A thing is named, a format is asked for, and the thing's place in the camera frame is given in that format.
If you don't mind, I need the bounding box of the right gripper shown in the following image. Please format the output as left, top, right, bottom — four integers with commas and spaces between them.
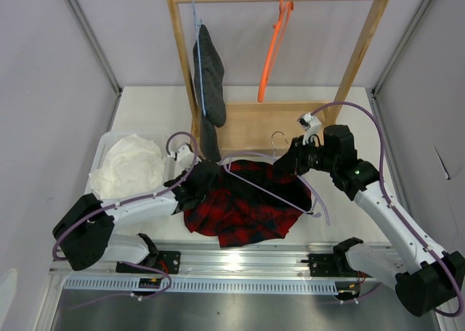
274, 135, 337, 176

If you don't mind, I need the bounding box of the red plaid skirt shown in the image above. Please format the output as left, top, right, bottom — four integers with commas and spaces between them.
184, 160, 312, 248

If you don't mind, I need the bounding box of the purple plastic hanger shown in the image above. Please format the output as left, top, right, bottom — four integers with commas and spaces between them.
217, 130, 332, 227

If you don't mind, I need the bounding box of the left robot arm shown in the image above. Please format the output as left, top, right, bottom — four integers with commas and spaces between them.
52, 161, 221, 273

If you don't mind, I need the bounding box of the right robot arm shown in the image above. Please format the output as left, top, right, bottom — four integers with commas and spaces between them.
274, 125, 464, 317

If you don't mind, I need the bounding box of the orange plastic hanger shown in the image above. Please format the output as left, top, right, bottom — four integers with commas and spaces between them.
257, 0, 294, 102

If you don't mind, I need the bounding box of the white plastic basket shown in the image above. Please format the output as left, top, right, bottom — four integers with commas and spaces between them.
86, 130, 175, 197

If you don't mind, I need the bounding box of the wooden clothes rack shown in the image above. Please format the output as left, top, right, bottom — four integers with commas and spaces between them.
167, 0, 389, 152

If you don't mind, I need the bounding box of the white cloth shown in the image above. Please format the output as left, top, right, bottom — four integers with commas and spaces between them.
89, 134, 165, 200

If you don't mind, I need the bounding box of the grey dotted garment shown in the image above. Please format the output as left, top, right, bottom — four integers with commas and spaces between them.
193, 25, 227, 162

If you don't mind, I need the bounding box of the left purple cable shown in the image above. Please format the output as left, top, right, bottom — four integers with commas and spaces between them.
52, 131, 200, 261

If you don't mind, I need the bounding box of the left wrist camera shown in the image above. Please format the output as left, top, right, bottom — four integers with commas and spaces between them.
170, 143, 197, 170

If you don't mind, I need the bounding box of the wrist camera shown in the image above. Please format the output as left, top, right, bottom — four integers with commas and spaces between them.
297, 113, 322, 145
170, 143, 197, 170

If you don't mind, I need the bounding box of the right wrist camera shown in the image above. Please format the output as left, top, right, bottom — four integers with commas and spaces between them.
297, 113, 322, 145

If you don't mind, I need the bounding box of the aluminium mounting rail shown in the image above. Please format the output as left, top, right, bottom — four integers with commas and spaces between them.
49, 236, 340, 279

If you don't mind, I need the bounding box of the light blue wire hanger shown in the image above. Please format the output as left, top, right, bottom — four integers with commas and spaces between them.
191, 0, 206, 117

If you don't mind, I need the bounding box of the slotted cable duct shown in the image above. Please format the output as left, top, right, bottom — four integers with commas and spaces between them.
64, 276, 338, 295

